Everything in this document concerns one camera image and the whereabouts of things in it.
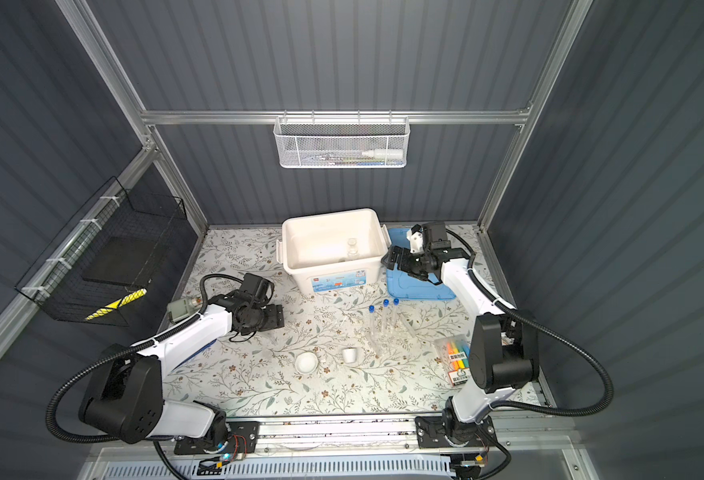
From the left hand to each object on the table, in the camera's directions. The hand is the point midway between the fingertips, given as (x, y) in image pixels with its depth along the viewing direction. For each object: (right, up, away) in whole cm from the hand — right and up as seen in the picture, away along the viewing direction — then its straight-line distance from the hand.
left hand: (272, 320), depth 89 cm
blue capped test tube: (+31, -3, +3) cm, 31 cm away
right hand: (+38, +17, 0) cm, 42 cm away
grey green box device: (-30, +3, +2) cm, 30 cm away
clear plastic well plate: (+37, -5, +1) cm, 37 cm away
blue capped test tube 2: (+37, +2, -1) cm, 38 cm away
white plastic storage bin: (+17, +21, +19) cm, 33 cm away
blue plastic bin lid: (+42, +9, +13) cm, 45 cm away
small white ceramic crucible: (+24, -9, -5) cm, 26 cm away
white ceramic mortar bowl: (+11, -11, -4) cm, 16 cm away
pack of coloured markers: (+54, -9, -3) cm, 55 cm away
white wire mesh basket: (+19, +67, +35) cm, 78 cm away
